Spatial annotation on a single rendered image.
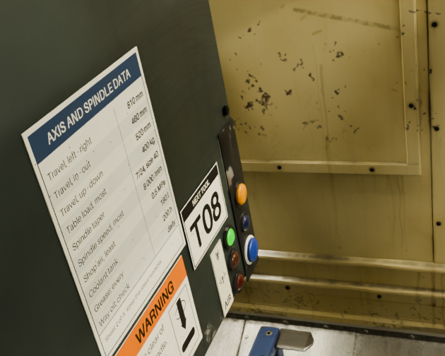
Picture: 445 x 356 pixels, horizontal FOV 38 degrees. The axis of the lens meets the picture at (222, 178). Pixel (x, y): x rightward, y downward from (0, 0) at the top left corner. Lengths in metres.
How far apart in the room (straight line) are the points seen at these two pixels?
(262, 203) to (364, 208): 0.26
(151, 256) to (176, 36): 0.20
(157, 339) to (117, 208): 0.14
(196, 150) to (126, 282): 0.17
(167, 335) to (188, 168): 0.16
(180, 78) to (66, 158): 0.19
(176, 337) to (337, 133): 0.94
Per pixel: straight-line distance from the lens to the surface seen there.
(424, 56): 1.40
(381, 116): 1.45
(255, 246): 0.79
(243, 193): 0.75
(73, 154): 0.47
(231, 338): 1.91
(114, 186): 0.51
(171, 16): 0.61
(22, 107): 0.43
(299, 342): 1.30
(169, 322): 0.62
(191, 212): 0.64
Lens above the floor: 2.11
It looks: 28 degrees down
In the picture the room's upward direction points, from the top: 12 degrees counter-clockwise
